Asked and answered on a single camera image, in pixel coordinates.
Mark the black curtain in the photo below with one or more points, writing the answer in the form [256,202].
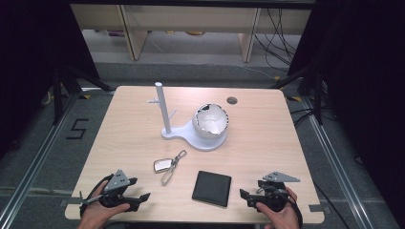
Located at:
[28,63]
[366,79]

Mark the black metal stand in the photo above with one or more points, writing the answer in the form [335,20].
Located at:
[58,95]
[317,98]

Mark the yellow round object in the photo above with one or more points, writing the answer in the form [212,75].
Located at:
[195,32]

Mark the white stand with pegs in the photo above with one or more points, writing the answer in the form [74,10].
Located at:
[165,109]

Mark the beige wooden desk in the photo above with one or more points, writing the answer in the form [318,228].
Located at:
[191,19]

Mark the grey tape strip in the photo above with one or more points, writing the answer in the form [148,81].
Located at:
[72,200]
[318,208]

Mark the person's left hand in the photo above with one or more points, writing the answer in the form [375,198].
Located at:
[99,216]

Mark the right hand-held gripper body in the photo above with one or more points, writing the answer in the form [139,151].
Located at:
[273,194]

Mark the aluminium floor rail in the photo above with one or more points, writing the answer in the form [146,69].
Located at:
[35,162]
[337,165]

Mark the white bowl with silver inside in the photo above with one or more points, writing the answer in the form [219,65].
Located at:
[211,121]

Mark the black wallet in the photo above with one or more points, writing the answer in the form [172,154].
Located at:
[212,189]

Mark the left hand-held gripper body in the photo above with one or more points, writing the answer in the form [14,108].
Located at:
[118,194]

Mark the person's right hand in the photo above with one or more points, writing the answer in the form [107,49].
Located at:
[282,219]

